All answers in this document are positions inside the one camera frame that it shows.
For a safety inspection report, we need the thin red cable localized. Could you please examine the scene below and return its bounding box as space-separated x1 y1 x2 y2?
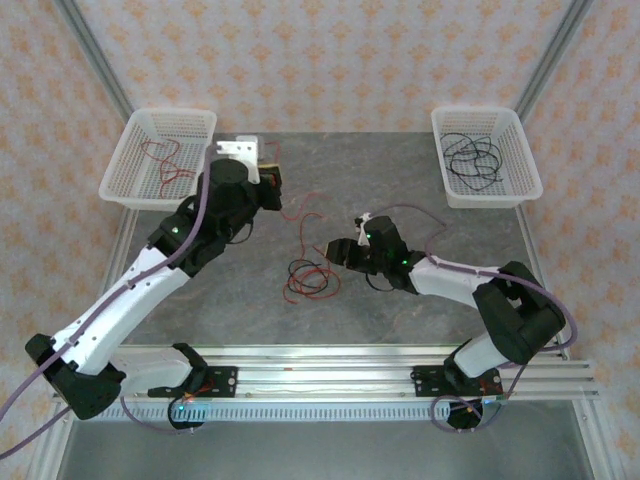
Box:
263 140 326 266
158 155 197 195
283 267 342 305
139 138 181 164

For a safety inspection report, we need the thin black cable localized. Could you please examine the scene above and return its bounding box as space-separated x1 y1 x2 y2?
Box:
443 132 496 174
447 144 504 191
287 243 331 292

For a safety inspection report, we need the white plastic mesh basket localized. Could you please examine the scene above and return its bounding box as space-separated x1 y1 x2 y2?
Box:
430 104 545 210
97 107 218 214

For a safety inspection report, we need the aluminium mounting beam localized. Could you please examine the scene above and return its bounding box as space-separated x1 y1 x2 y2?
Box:
52 343 600 402

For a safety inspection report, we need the black base controller board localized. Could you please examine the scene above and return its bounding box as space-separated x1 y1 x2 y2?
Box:
446 395 503 432
167 395 210 432

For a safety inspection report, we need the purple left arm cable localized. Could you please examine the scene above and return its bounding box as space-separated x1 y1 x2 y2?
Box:
0 144 221 459

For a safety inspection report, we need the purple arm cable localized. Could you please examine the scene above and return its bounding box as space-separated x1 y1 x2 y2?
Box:
368 202 581 435
0 144 221 459

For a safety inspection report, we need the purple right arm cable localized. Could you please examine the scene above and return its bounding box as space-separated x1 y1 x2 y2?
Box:
368 202 581 435

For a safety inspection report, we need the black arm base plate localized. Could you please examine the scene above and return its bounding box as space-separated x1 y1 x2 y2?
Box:
410 366 503 400
148 366 239 400

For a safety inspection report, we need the grey slotted cable duct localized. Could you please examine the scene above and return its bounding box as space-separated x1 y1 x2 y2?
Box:
94 401 451 424

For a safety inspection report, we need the aluminium corner post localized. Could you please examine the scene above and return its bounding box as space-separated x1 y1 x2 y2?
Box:
513 0 596 117
53 0 135 117

